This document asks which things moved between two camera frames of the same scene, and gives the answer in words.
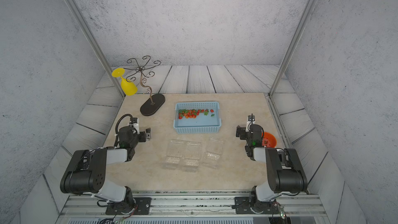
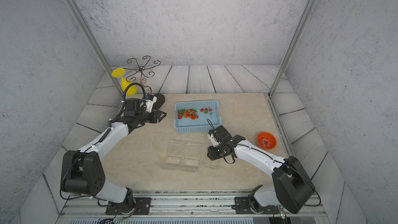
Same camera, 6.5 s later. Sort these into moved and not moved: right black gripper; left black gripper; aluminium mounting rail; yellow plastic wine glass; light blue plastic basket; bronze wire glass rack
Moved: right black gripper; left black gripper
Not moved: aluminium mounting rail; light blue plastic basket; yellow plastic wine glass; bronze wire glass rack
